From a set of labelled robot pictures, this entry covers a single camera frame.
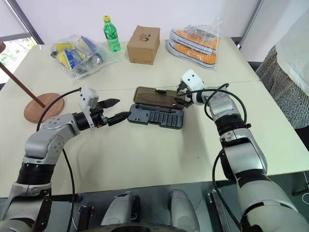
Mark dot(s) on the brown cardboard box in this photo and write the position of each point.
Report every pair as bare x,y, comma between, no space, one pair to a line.
143,48

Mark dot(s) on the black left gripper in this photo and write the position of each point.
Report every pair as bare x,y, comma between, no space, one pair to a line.
97,116

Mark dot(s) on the clear plastic shoe bag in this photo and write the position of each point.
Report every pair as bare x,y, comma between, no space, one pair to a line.
216,27

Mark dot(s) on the wooden stand with round base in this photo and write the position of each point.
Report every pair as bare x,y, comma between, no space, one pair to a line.
46,108

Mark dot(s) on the clear plastic snack bag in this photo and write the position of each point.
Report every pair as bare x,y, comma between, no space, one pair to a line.
106,56

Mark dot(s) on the gray metal post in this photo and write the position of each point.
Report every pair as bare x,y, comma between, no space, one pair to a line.
252,19

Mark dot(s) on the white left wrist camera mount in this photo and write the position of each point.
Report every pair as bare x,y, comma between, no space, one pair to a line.
88,97

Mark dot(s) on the white cloth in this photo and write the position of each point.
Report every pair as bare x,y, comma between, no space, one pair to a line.
297,48

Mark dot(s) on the black white speckled fabric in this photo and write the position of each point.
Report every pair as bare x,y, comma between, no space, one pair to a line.
277,77

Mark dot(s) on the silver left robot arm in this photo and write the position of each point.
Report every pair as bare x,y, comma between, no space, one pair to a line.
48,135

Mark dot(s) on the orange white sneaker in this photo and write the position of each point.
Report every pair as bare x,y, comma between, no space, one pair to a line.
190,54
195,39

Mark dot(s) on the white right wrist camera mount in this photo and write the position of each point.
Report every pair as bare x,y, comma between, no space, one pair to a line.
192,79

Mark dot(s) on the green plastic bottle yellow cap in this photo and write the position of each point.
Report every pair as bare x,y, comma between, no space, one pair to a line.
112,36

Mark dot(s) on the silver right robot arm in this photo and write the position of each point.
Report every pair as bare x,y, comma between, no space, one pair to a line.
241,149

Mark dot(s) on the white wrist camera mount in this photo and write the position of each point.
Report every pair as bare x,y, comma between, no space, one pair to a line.
192,79
88,97

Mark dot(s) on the dark window frame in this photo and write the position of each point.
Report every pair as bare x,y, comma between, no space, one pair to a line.
26,21

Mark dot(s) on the screwdriver bit case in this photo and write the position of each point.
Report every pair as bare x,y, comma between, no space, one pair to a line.
157,118

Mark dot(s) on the blue yellow snack packet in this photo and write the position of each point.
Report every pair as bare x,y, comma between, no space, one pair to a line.
63,46
85,44
66,59

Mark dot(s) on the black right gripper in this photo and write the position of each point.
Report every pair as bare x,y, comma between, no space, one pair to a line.
182,88

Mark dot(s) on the gray rounded shell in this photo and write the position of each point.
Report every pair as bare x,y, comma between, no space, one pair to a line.
120,210
181,210

